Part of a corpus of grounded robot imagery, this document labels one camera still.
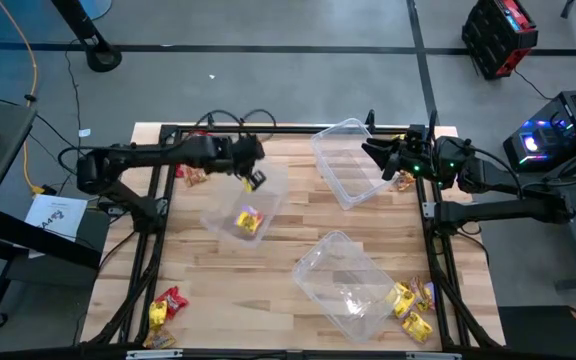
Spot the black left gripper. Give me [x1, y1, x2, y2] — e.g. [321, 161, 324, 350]
[228, 133, 268, 192]

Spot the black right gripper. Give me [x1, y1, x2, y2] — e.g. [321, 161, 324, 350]
[360, 137, 442, 183]

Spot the clear plastic container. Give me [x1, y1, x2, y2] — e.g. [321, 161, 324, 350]
[310, 117, 402, 211]
[291, 229, 400, 345]
[200, 159, 290, 250]

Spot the gold brown candy packet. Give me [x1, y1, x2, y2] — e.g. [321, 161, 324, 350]
[183, 166, 209, 188]
[141, 327, 178, 350]
[394, 169, 418, 193]
[407, 275, 437, 314]

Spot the red and black tool crate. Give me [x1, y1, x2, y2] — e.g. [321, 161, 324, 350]
[461, 0, 539, 81]

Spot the black stand with round base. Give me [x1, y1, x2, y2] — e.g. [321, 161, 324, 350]
[50, 0, 123, 74]

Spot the white printed paper sheet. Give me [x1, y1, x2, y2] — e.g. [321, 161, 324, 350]
[24, 193, 89, 260]

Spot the light blue round object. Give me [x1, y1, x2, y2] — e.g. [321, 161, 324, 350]
[78, 0, 114, 21]

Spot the black mat with hazard stripe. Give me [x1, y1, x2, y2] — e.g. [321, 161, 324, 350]
[497, 304, 576, 360]

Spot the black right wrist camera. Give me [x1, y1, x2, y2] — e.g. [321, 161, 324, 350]
[405, 123, 429, 146]

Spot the black metal table frame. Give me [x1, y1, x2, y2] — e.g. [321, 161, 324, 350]
[81, 109, 504, 360]

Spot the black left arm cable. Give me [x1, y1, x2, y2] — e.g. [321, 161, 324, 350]
[192, 108, 278, 139]

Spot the black crate power cable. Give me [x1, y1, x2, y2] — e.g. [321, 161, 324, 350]
[513, 68, 553, 101]

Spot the thin black floor cable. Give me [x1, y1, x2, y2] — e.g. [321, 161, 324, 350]
[62, 39, 84, 166]
[0, 93, 89, 151]

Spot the silver edge bracket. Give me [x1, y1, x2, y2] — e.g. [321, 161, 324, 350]
[405, 351, 463, 360]
[125, 349, 184, 360]

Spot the orange yellow floor cable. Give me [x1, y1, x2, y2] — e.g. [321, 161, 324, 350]
[0, 0, 48, 196]

